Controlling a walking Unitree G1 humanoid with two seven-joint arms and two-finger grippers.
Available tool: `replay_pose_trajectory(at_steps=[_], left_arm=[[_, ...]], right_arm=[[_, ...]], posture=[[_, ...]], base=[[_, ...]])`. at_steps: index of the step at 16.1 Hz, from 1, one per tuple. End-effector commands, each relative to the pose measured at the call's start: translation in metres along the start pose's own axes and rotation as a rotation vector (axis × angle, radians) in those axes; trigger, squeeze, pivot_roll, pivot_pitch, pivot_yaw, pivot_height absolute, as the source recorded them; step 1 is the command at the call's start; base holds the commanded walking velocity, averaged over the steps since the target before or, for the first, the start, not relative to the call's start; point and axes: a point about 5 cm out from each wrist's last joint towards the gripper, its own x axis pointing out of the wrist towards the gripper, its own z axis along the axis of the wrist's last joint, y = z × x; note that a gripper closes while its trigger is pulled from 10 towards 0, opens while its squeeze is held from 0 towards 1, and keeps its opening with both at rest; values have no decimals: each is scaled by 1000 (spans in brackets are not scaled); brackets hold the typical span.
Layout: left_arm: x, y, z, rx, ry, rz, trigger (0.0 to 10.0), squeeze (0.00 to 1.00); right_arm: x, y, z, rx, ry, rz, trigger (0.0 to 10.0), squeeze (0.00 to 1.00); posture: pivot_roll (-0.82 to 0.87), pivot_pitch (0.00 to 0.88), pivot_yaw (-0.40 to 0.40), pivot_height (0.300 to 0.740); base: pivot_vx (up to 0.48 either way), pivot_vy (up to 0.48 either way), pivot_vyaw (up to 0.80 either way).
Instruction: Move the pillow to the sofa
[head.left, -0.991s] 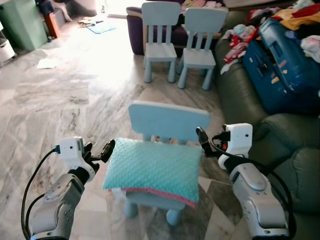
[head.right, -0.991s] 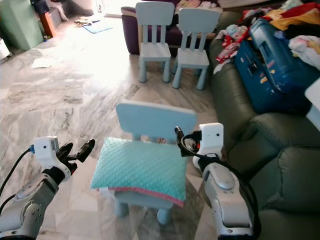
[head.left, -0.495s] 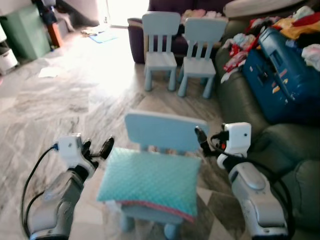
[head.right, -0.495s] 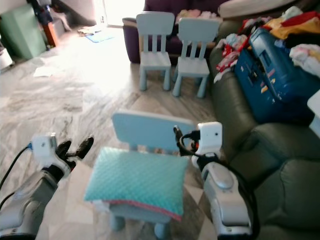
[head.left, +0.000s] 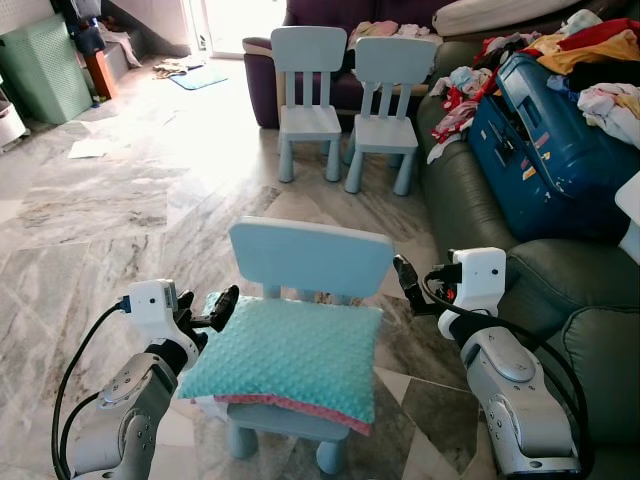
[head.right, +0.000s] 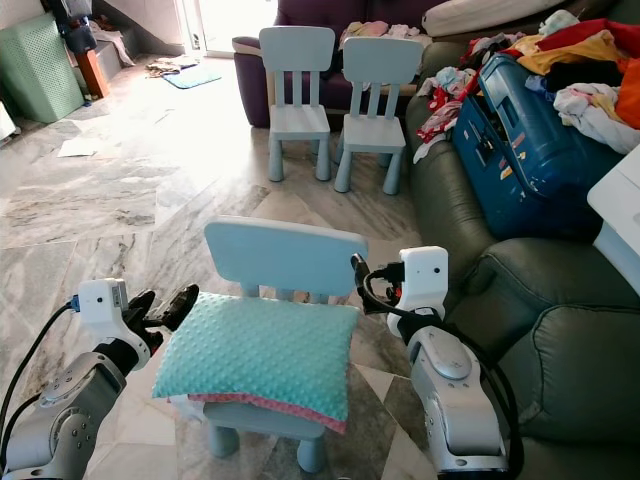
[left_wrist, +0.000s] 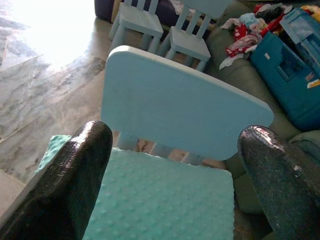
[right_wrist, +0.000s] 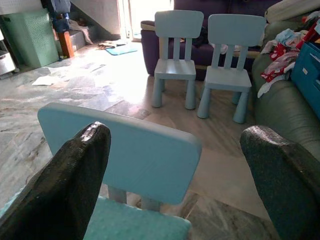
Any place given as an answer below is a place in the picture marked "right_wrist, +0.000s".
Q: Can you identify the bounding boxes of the green perforated laundry basket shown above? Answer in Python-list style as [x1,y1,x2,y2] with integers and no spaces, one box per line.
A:
[0,8,60,69]

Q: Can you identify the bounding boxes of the brown wooden stair post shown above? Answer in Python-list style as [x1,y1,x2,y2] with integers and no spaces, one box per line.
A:
[57,30,75,59]

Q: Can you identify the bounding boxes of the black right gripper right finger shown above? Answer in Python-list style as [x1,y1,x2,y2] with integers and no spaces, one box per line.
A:
[239,125,320,240]

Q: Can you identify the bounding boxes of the dark purple sofa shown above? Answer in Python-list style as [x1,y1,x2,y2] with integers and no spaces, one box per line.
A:
[140,0,283,81]

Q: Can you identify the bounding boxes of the white cushion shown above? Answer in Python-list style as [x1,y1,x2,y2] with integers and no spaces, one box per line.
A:
[264,0,320,23]

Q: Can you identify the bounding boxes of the white paper sheet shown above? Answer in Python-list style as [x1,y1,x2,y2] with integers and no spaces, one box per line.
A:
[31,74,62,87]

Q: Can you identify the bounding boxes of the crumpled clothes pile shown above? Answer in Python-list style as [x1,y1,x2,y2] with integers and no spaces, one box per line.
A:
[96,41,128,50]

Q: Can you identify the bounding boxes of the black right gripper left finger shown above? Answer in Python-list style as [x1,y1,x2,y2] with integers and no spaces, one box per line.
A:
[0,121,112,240]

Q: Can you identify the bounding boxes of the light blue patterned cloth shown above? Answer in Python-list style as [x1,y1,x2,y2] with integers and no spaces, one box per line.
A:
[274,28,305,46]

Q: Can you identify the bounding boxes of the silver metal box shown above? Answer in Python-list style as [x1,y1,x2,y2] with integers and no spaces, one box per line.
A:
[0,49,17,76]

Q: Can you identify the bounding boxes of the turquoise pillow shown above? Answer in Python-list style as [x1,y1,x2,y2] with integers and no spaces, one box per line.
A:
[0,194,193,240]

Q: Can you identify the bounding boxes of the grey cloth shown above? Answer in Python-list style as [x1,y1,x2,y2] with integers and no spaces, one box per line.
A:
[68,18,95,46]

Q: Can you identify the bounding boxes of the blue storage box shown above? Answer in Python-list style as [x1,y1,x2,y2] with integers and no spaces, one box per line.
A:
[290,41,320,114]

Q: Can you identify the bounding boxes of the white cloth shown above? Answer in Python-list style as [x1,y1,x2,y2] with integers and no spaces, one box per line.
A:
[257,73,292,99]

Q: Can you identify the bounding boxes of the red patterned cloth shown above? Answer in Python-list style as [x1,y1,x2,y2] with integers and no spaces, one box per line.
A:
[260,42,301,83]

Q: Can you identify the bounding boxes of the blue floor mat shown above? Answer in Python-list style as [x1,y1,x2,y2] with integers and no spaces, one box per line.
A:
[104,45,139,56]

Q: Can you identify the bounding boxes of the beige folded cloth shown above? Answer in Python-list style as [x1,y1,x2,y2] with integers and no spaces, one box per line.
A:
[140,20,156,32]

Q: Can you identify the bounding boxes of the light blue children's chair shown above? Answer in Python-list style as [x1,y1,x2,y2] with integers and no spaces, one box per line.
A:
[196,13,267,125]
[37,102,203,213]
[151,9,205,111]

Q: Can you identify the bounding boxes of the dark blue hanging bag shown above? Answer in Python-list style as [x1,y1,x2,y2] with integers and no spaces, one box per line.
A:
[41,0,72,33]

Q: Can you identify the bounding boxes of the red toy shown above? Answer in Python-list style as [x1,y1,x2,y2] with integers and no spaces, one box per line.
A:
[301,16,320,45]

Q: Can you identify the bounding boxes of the grey-green leather sofa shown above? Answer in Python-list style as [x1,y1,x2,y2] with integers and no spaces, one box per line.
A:
[251,4,320,166]

